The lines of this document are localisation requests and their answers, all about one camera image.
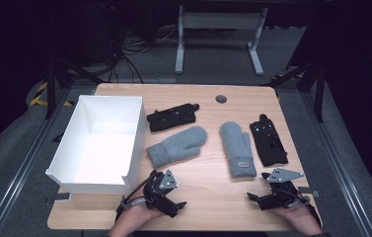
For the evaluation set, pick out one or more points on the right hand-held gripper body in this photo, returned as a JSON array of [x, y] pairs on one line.
[[282, 197]]

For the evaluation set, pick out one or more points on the black glove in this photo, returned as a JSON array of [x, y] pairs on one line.
[[172, 117], [268, 141]]

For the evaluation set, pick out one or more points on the grey metal floor rail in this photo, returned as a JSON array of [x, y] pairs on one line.
[[338, 171], [19, 171]]

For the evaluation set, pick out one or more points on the white box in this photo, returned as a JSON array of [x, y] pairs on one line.
[[104, 154]]

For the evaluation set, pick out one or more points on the person's right hand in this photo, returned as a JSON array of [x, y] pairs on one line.
[[300, 219]]

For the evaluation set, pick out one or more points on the plain grey mitten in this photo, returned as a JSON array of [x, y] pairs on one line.
[[177, 144]]

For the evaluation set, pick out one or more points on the dark table edge bracket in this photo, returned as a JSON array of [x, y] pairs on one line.
[[310, 191]]

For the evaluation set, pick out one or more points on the yellow and black floor tape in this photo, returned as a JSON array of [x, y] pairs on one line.
[[40, 95]]

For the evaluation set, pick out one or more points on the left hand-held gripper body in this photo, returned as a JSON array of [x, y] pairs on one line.
[[160, 197]]

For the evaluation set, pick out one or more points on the black metal stand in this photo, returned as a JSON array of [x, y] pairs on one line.
[[53, 85], [315, 82]]

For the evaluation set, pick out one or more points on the grey mitten with label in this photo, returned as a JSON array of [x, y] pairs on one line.
[[238, 148]]

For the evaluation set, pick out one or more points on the person's left hand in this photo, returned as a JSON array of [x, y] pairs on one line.
[[135, 217]]

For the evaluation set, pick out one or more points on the white metal desk frame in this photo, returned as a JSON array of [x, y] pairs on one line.
[[219, 21]]

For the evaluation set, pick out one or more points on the grey round table grommet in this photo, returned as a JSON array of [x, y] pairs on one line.
[[221, 99]]

